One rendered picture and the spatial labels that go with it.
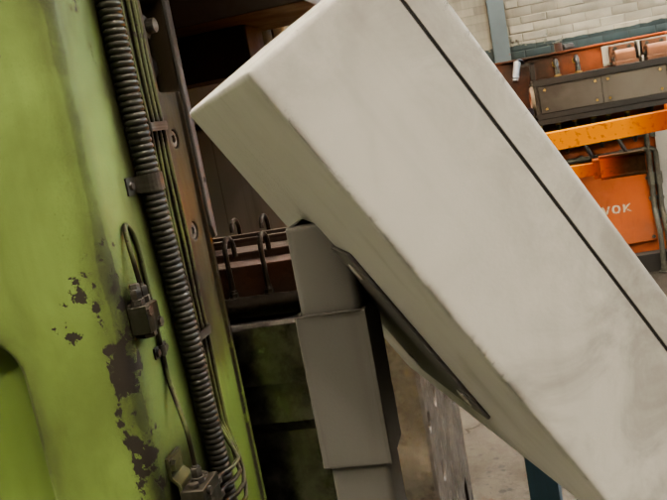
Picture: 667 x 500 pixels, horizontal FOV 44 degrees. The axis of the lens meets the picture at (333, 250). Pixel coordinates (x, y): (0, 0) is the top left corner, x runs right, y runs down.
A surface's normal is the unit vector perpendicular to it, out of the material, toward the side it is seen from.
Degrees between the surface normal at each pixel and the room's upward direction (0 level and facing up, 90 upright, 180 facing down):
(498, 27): 90
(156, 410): 90
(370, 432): 90
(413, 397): 90
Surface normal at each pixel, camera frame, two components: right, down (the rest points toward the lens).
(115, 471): -0.19, 0.19
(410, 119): 0.23, 0.11
